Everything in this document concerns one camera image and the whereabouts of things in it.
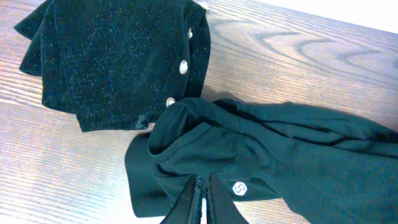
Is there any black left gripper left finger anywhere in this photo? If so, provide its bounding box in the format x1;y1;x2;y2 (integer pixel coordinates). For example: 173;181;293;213
160;175;203;224

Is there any black velvet buttoned garment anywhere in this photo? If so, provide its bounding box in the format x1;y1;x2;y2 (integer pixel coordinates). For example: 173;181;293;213
15;0;211;132

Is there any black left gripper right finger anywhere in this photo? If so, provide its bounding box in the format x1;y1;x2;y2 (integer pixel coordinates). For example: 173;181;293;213
206;174;249;224

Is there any black polo shirt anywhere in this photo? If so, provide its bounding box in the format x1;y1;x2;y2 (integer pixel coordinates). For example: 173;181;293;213
125;98;397;223

